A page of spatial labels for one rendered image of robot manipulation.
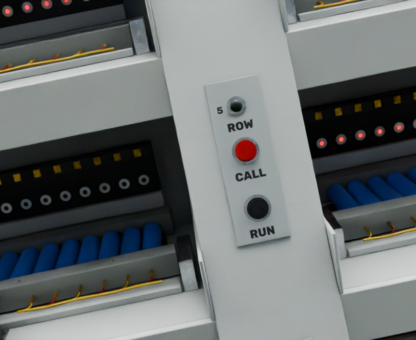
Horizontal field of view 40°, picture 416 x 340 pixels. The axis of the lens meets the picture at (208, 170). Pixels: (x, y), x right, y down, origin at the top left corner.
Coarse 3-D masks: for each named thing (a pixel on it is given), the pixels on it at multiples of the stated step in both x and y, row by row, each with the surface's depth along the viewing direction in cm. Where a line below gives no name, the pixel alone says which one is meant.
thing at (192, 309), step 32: (160, 192) 59; (0, 224) 59; (32, 224) 59; (64, 224) 60; (192, 224) 60; (192, 256) 48; (192, 288) 47; (64, 320) 46; (96, 320) 46; (128, 320) 45; (160, 320) 44; (192, 320) 43
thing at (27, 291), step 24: (96, 264) 50; (120, 264) 49; (144, 264) 49; (168, 264) 49; (0, 288) 49; (24, 288) 49; (48, 288) 49; (72, 288) 49; (96, 288) 49; (0, 312) 49
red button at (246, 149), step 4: (244, 140) 42; (248, 140) 42; (240, 144) 42; (244, 144) 42; (248, 144) 42; (252, 144) 42; (236, 148) 42; (240, 148) 42; (244, 148) 42; (248, 148) 42; (252, 148) 42; (256, 148) 42; (236, 152) 42; (240, 152) 42; (244, 152) 42; (248, 152) 42; (252, 152) 42; (256, 152) 42; (236, 156) 42; (240, 156) 42; (244, 156) 42; (248, 156) 42; (252, 156) 42; (240, 160) 42; (244, 160) 42; (248, 160) 42
